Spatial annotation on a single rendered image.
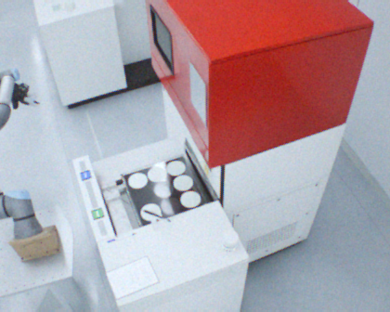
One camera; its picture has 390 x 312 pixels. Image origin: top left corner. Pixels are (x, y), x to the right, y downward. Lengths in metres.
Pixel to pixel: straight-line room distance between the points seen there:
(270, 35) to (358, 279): 2.00
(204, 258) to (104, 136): 2.11
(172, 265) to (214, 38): 0.99
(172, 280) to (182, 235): 0.24
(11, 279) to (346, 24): 1.94
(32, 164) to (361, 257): 2.74
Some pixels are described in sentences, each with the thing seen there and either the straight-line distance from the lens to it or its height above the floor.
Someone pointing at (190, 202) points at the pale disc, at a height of 0.90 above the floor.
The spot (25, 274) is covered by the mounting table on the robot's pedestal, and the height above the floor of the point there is 0.82.
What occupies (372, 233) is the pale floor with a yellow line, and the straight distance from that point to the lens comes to 3.38.
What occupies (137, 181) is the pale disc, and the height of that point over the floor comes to 0.90.
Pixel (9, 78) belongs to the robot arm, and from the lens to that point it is 2.48.
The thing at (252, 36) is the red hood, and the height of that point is 1.82.
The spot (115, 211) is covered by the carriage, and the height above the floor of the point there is 0.88.
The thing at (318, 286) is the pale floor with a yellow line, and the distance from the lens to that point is 3.06.
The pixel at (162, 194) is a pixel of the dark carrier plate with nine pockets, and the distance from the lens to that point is 2.26.
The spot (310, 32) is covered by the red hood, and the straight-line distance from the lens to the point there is 1.71.
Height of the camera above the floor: 2.73
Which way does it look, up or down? 50 degrees down
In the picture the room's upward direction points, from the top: 2 degrees counter-clockwise
